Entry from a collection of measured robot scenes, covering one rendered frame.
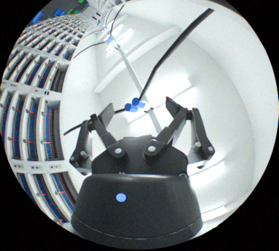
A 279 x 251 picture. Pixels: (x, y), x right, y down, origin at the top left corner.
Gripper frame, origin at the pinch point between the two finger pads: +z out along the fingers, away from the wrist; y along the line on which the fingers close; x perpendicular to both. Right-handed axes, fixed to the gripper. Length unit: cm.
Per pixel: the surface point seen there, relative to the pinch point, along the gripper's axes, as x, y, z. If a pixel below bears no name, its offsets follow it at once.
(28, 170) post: -25, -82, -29
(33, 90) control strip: 25, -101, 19
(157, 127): -41, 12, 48
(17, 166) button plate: -18, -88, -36
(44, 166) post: -32, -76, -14
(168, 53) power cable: 14.9, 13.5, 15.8
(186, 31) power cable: 23.6, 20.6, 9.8
